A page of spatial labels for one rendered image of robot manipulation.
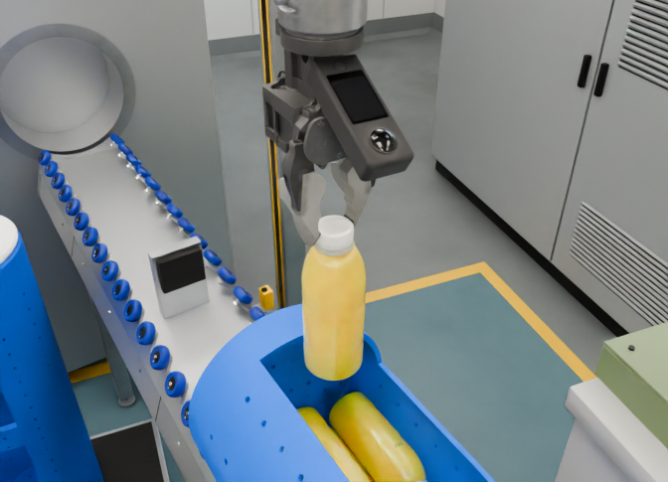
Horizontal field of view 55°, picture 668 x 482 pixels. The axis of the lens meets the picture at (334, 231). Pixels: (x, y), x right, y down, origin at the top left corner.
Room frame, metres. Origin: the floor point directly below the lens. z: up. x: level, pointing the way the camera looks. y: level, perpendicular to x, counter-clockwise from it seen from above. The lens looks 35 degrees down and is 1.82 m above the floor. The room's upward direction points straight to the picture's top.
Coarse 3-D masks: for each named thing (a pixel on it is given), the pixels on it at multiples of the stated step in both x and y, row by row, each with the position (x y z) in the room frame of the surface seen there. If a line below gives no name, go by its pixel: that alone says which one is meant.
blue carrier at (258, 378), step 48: (240, 336) 0.61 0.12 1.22; (288, 336) 0.60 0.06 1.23; (240, 384) 0.55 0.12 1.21; (288, 384) 0.65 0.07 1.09; (336, 384) 0.70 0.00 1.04; (384, 384) 0.66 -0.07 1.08; (192, 432) 0.56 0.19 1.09; (240, 432) 0.49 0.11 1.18; (288, 432) 0.47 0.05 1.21; (432, 432) 0.57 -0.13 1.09; (240, 480) 0.45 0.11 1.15; (288, 480) 0.42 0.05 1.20; (336, 480) 0.40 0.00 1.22; (432, 480) 0.53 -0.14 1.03; (480, 480) 0.49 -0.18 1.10
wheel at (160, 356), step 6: (156, 348) 0.84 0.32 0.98; (162, 348) 0.83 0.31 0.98; (168, 348) 0.84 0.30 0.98; (150, 354) 0.84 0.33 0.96; (156, 354) 0.83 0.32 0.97; (162, 354) 0.82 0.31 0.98; (168, 354) 0.82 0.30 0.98; (150, 360) 0.83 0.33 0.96; (156, 360) 0.82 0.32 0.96; (162, 360) 0.81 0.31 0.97; (168, 360) 0.82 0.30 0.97; (156, 366) 0.81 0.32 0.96; (162, 366) 0.81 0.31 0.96
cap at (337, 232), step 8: (328, 216) 0.55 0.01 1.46; (336, 216) 0.55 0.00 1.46; (320, 224) 0.53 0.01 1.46; (328, 224) 0.53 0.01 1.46; (336, 224) 0.53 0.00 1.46; (344, 224) 0.53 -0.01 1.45; (352, 224) 0.53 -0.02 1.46; (320, 232) 0.52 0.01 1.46; (328, 232) 0.52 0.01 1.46; (336, 232) 0.52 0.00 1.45; (344, 232) 0.52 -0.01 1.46; (352, 232) 0.53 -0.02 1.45; (320, 240) 0.52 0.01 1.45; (328, 240) 0.51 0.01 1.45; (336, 240) 0.51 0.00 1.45; (344, 240) 0.52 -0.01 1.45; (352, 240) 0.53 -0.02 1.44; (328, 248) 0.51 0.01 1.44; (336, 248) 0.51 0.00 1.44
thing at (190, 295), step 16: (192, 240) 1.03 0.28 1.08; (160, 256) 0.98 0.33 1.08; (176, 256) 0.98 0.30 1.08; (192, 256) 0.99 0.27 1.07; (160, 272) 0.96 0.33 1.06; (176, 272) 0.97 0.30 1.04; (192, 272) 0.99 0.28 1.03; (160, 288) 0.97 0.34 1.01; (176, 288) 0.97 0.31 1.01; (192, 288) 1.00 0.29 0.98; (160, 304) 0.97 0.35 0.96; (176, 304) 0.98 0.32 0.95; (192, 304) 1.00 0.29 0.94
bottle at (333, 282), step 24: (312, 264) 0.52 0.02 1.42; (336, 264) 0.51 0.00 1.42; (360, 264) 0.52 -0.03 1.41; (312, 288) 0.51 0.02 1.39; (336, 288) 0.50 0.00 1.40; (360, 288) 0.51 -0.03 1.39; (312, 312) 0.51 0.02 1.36; (336, 312) 0.50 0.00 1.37; (360, 312) 0.51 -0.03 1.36; (312, 336) 0.51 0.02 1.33; (336, 336) 0.50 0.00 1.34; (360, 336) 0.51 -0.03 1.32; (312, 360) 0.51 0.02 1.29; (336, 360) 0.50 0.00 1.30; (360, 360) 0.52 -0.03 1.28
